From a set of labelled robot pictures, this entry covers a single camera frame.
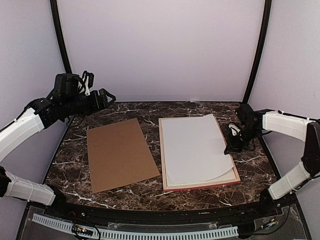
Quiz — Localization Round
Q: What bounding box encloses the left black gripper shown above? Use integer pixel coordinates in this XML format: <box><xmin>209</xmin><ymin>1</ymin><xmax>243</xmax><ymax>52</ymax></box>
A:
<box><xmin>62</xmin><ymin>88</ymin><xmax>116</xmax><ymax>117</ymax></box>

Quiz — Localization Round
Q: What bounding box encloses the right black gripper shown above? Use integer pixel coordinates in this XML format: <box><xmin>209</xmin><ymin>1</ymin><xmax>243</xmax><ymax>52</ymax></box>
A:
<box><xmin>224</xmin><ymin>125</ymin><xmax>262</xmax><ymax>154</ymax></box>

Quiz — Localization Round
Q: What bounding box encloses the pink wooden picture frame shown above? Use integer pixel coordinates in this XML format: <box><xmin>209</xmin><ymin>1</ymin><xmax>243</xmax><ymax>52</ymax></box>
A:
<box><xmin>158</xmin><ymin>115</ymin><xmax>242</xmax><ymax>193</ymax></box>

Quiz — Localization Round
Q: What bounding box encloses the red and grey photo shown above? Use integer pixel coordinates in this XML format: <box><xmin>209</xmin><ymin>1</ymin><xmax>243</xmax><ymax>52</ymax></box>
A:
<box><xmin>161</xmin><ymin>113</ymin><xmax>232</xmax><ymax>187</ymax></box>

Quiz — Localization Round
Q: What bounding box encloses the brown cardboard backing board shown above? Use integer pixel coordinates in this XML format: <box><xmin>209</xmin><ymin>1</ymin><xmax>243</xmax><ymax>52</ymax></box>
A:
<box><xmin>86</xmin><ymin>118</ymin><xmax>160</xmax><ymax>193</ymax></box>

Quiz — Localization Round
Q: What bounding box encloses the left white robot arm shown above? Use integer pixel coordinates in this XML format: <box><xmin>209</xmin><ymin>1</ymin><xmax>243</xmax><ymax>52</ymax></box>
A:
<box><xmin>0</xmin><ymin>88</ymin><xmax>116</xmax><ymax>218</ymax></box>

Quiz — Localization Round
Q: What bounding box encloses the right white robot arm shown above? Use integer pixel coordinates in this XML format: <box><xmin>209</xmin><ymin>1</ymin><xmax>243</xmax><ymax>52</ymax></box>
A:
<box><xmin>224</xmin><ymin>104</ymin><xmax>320</xmax><ymax>217</ymax></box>

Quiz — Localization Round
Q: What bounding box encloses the right small circuit board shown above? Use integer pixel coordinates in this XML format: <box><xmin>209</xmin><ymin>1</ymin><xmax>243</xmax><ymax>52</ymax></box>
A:
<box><xmin>260</xmin><ymin>218</ymin><xmax>278</xmax><ymax>230</ymax></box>

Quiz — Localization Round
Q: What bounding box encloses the small circuit board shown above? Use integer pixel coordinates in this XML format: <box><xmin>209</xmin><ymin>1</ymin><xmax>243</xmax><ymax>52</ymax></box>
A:
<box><xmin>71</xmin><ymin>224</ymin><xmax>94</xmax><ymax>235</ymax></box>
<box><xmin>260</xmin><ymin>218</ymin><xmax>278</xmax><ymax>230</ymax></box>

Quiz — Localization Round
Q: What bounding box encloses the left small circuit board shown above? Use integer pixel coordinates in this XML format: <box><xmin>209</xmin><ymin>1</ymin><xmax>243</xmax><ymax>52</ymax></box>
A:
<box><xmin>71</xmin><ymin>224</ymin><xmax>94</xmax><ymax>235</ymax></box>

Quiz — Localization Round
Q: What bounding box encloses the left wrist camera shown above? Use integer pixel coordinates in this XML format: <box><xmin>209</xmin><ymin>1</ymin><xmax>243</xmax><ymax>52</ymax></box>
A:
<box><xmin>78</xmin><ymin>70</ymin><xmax>95</xmax><ymax>96</ymax></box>

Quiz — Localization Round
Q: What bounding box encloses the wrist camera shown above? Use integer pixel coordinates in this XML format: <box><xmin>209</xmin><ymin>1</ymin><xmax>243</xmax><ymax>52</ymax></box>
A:
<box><xmin>235</xmin><ymin>104</ymin><xmax>255</xmax><ymax>125</ymax></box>
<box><xmin>78</xmin><ymin>70</ymin><xmax>95</xmax><ymax>96</ymax></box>

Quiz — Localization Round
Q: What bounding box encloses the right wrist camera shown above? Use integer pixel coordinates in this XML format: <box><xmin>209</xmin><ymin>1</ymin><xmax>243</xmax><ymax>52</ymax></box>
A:
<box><xmin>235</xmin><ymin>104</ymin><xmax>255</xmax><ymax>125</ymax></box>

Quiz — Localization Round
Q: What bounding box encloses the black front rail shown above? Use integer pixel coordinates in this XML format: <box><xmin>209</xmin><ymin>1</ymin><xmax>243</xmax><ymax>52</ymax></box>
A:
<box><xmin>29</xmin><ymin>195</ymin><xmax>297</xmax><ymax>227</ymax></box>

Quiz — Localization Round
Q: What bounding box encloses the left black enclosure post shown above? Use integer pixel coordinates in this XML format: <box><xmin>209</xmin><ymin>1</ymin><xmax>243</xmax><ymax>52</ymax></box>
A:
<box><xmin>49</xmin><ymin>0</ymin><xmax>80</xmax><ymax>74</ymax></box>

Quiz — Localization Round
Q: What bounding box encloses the black enclosure post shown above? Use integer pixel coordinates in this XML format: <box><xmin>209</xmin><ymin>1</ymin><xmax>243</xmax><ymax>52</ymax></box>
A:
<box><xmin>241</xmin><ymin>0</ymin><xmax>273</xmax><ymax>104</ymax></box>
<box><xmin>49</xmin><ymin>0</ymin><xmax>80</xmax><ymax>74</ymax></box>

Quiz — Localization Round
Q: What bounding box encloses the right black enclosure post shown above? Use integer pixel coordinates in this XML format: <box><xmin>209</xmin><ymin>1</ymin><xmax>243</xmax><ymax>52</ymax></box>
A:
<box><xmin>241</xmin><ymin>0</ymin><xmax>273</xmax><ymax>104</ymax></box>

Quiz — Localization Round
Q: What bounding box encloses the white slotted cable duct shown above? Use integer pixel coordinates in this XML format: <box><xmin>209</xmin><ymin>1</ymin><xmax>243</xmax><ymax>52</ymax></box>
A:
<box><xmin>31</xmin><ymin>213</ymin><xmax>239</xmax><ymax>240</ymax></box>

